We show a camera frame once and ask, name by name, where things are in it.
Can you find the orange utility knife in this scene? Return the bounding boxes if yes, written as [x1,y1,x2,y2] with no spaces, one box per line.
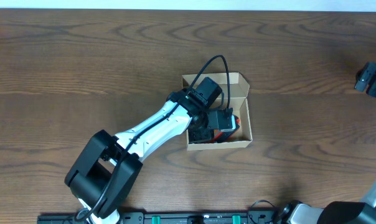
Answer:
[213,115,240,143]

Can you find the cardboard box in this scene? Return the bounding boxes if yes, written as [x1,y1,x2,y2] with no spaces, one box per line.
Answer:
[182,72,253,151]

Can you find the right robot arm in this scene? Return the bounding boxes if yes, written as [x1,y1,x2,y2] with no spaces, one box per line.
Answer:
[273,62,376,224]

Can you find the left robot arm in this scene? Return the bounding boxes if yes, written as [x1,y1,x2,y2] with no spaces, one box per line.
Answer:
[65,77,223,223]

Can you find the black mounting rail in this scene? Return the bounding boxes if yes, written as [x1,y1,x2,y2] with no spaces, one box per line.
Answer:
[37,207,288,224]

